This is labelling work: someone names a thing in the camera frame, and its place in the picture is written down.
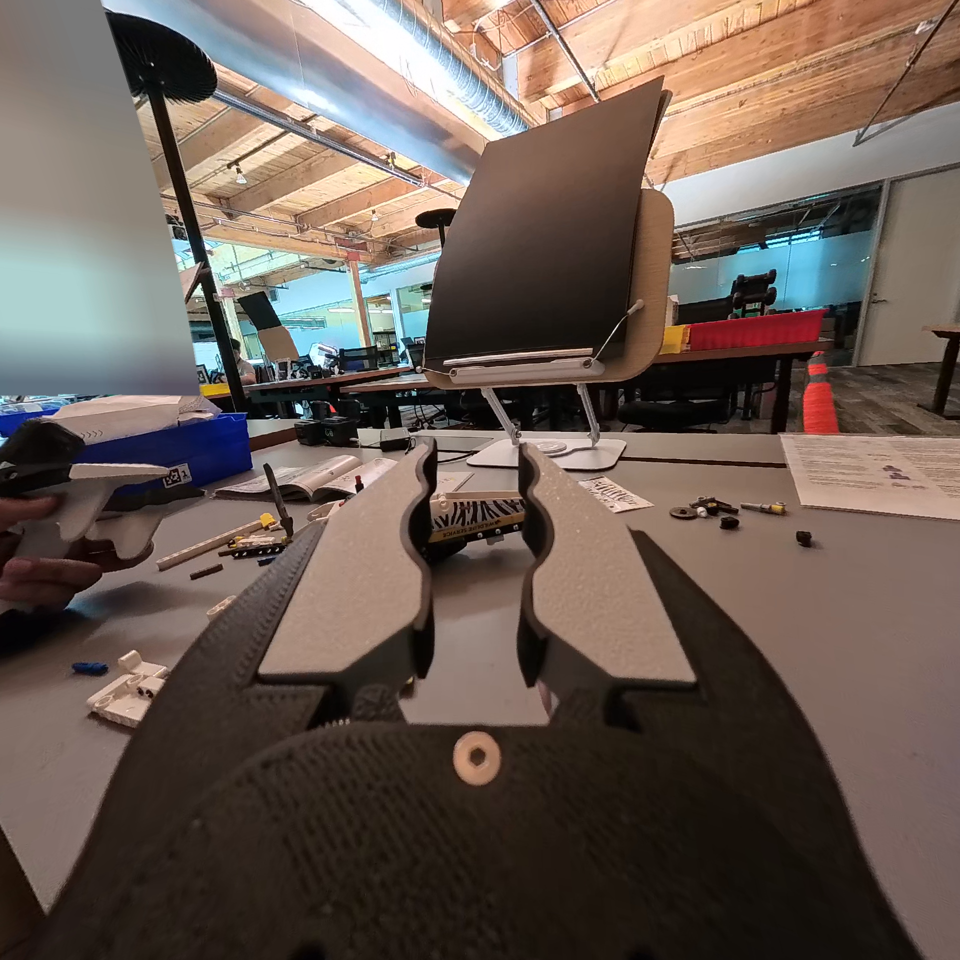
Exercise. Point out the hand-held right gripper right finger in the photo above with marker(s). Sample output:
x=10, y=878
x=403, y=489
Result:
x=607, y=592

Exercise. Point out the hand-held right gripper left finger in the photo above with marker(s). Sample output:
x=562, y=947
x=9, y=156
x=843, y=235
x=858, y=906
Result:
x=352, y=585

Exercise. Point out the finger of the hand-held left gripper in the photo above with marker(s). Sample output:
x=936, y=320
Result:
x=86, y=495
x=127, y=536

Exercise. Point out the lego airplane model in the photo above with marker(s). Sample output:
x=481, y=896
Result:
x=472, y=517

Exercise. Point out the white long holed lego beam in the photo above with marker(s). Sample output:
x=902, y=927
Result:
x=202, y=546

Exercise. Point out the black long lego beam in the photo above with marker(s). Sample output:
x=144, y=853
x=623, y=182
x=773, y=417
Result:
x=251, y=550

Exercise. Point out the lego instruction booklet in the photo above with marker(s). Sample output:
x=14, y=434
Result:
x=307, y=480

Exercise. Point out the white lego connector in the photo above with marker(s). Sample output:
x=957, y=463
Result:
x=221, y=606

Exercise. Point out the black lego piece cluster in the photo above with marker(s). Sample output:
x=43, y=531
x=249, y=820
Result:
x=712, y=505

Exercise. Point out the blue lego pin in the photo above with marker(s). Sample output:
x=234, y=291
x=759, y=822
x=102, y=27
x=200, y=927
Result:
x=90, y=667

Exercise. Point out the white lego sub-assembly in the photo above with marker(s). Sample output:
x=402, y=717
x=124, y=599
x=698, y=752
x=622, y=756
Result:
x=124, y=694

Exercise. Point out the yellow grey lego piece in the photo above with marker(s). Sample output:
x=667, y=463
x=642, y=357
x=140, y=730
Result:
x=763, y=508

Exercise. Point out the person's left hand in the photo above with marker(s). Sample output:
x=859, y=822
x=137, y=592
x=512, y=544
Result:
x=45, y=581

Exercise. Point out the white crumpled paper bag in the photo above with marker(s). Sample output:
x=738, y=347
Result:
x=135, y=416

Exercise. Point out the striped sticker sheet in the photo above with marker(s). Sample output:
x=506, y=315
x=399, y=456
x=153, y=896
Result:
x=615, y=495

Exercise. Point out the blue plastic bin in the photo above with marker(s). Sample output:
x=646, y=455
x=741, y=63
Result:
x=195, y=450

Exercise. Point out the black power adapter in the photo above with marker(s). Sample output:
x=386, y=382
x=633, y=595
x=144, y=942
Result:
x=393, y=439

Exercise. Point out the black office chair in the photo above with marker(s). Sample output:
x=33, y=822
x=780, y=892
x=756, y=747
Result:
x=675, y=414

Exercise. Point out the background wooden desk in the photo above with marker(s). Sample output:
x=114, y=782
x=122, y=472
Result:
x=330, y=379

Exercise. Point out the yellow plastic bin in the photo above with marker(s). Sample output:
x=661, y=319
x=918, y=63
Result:
x=675, y=339

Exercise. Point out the long wooden table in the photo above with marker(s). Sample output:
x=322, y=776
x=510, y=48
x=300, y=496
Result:
x=735, y=360

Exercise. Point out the orange traffic cone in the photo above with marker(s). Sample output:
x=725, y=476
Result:
x=819, y=397

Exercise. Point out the wooden metal tablet stand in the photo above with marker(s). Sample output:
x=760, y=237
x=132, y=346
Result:
x=649, y=300

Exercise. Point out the printed paper sheet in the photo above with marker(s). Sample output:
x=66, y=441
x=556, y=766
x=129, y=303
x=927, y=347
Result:
x=877, y=472

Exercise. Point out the red plastic bin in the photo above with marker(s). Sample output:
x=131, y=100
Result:
x=757, y=330

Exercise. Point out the black floor lamp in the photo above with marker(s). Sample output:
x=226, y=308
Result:
x=176, y=172
x=436, y=217

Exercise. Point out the black stacked equipment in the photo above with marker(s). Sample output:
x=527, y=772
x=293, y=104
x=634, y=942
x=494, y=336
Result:
x=754, y=294

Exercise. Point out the black tablet screen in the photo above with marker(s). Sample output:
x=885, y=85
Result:
x=540, y=240

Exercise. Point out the small wooden table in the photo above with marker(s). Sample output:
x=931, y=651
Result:
x=946, y=352

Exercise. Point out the white door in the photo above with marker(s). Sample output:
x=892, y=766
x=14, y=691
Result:
x=911, y=270

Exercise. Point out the black camera box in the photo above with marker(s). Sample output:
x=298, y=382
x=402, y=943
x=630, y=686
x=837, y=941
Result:
x=326, y=431

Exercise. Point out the smooth silver ventilation duct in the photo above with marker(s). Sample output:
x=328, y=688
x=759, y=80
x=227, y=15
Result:
x=337, y=75

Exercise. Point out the ribbed silver ventilation duct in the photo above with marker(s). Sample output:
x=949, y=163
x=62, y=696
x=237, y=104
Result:
x=465, y=67

